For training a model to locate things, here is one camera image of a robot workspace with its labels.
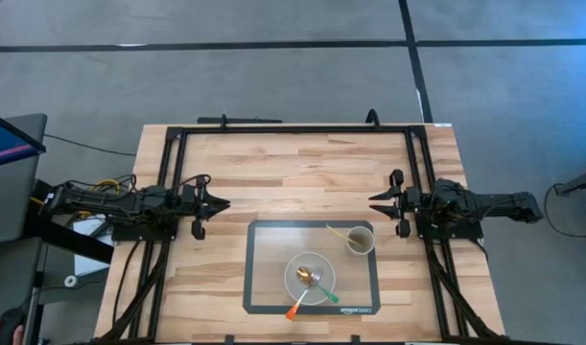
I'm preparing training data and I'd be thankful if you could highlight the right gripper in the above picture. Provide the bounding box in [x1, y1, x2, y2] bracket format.
[367, 169, 421, 240]

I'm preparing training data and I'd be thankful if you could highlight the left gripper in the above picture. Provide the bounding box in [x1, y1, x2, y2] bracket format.
[179, 174, 232, 242]

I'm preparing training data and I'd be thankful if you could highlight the translucent baking mat, dark border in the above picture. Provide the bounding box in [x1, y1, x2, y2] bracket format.
[243, 219, 382, 316]

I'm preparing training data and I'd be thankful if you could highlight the black aluminium table frame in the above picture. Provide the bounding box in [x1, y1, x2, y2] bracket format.
[94, 122, 505, 345]

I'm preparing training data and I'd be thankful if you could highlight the computer monitor with blue screen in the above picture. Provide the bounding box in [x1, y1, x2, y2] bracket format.
[0, 108, 49, 171]

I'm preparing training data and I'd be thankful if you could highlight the black floor cable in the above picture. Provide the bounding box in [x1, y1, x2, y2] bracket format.
[543, 181, 586, 240]
[43, 133, 138, 158]

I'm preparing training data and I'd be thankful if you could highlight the white paper cup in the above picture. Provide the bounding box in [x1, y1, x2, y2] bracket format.
[345, 225, 376, 257]

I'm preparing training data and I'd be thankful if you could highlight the office desk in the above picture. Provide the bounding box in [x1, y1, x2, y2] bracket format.
[0, 157, 115, 345]

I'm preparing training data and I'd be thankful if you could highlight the grey furniture leg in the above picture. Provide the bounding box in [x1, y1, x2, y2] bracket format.
[554, 165, 586, 198]

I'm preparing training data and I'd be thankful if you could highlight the black computer mouse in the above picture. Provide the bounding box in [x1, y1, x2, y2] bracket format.
[0, 308, 26, 345]

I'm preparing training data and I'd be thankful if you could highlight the yellow cable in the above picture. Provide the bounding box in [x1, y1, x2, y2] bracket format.
[93, 178, 123, 194]

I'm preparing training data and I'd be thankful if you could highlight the yellow stick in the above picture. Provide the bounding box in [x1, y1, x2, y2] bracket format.
[325, 223, 363, 248]

